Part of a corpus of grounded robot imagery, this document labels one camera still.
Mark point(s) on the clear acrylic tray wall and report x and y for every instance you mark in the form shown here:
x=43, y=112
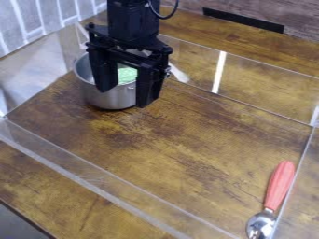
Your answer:
x=178, y=170

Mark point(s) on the green sponge object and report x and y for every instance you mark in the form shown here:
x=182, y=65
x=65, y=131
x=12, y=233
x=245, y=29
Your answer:
x=127, y=74

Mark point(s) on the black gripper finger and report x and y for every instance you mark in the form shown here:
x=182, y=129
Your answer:
x=105, y=70
x=149, y=83

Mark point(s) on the red handled metal spoon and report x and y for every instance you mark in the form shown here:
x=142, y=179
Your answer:
x=262, y=222

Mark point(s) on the silver metal pot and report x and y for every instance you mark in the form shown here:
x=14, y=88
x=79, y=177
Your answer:
x=122, y=96

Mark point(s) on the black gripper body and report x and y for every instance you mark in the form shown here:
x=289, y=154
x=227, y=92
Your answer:
x=133, y=29

